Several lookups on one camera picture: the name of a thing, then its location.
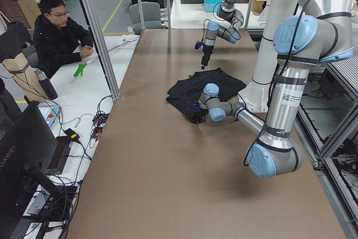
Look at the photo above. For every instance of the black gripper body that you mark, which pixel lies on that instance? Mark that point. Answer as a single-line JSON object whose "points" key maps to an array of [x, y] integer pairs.
{"points": [[207, 50], [197, 116]]}

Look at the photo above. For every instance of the black graphic t-shirt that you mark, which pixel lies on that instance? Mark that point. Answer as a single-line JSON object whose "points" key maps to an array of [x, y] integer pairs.
{"points": [[213, 82]]}

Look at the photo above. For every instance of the blue plastic bin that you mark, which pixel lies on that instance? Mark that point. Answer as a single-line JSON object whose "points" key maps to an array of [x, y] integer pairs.
{"points": [[212, 5]]}

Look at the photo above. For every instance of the grey office chair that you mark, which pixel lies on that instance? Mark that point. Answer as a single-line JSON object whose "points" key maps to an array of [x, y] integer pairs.
{"points": [[151, 13]]}

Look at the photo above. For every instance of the green grabber tool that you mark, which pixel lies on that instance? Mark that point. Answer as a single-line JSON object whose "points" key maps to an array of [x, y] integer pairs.
{"points": [[80, 69]]}

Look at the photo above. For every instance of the yellow labelled power brick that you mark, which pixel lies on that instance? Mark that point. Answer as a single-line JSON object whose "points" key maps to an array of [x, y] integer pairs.
{"points": [[73, 135]]}

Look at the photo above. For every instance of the seated man black jacket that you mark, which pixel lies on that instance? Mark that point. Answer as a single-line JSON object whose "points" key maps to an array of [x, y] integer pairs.
{"points": [[58, 39]]}

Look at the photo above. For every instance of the teach pendant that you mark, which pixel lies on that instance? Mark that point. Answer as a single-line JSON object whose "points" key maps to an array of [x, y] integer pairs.
{"points": [[50, 113]]}

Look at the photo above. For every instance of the dark thermos bottle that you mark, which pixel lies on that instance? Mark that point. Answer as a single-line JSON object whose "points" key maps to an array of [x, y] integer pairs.
{"points": [[46, 84]]}

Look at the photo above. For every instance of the black computer monitor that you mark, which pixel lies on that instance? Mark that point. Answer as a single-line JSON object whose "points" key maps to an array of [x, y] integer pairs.
{"points": [[26, 152]]}

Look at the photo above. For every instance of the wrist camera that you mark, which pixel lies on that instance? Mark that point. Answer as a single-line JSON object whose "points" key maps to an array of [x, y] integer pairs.
{"points": [[194, 108], [198, 45]]}

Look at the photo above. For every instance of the aluminium frame post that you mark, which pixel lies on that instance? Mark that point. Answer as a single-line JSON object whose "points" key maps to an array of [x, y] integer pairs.
{"points": [[90, 14]]}

